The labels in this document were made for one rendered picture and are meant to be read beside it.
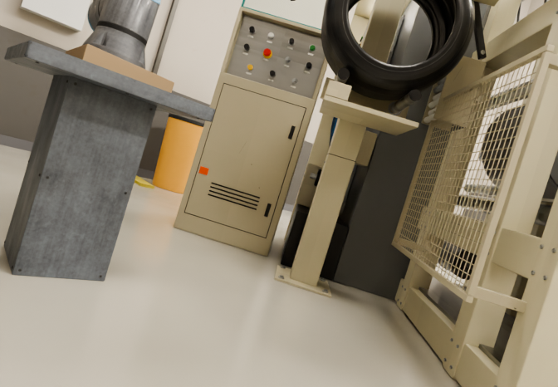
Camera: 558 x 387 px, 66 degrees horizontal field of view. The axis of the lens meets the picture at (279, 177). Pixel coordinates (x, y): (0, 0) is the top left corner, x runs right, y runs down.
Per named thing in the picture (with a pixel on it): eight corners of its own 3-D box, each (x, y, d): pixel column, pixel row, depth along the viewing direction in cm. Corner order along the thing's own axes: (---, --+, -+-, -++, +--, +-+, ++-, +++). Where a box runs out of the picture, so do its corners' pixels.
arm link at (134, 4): (104, 17, 123) (124, -41, 123) (90, 26, 136) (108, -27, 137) (154, 41, 132) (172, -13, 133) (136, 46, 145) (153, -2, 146)
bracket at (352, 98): (320, 98, 201) (325, 78, 200) (403, 123, 199) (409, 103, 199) (320, 97, 197) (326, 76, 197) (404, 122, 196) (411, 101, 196)
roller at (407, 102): (398, 114, 197) (389, 113, 197) (400, 104, 197) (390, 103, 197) (421, 101, 162) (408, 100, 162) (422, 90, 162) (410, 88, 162)
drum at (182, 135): (182, 188, 433) (201, 124, 431) (200, 198, 400) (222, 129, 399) (141, 178, 407) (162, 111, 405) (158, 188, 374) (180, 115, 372)
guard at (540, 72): (391, 244, 202) (436, 100, 201) (394, 245, 202) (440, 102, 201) (465, 301, 113) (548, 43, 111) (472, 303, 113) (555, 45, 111)
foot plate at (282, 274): (276, 266, 222) (278, 262, 222) (326, 282, 221) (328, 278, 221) (274, 279, 195) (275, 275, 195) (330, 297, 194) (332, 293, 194)
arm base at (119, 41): (87, 46, 120) (99, 12, 120) (74, 52, 135) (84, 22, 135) (152, 74, 131) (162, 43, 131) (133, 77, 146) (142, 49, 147)
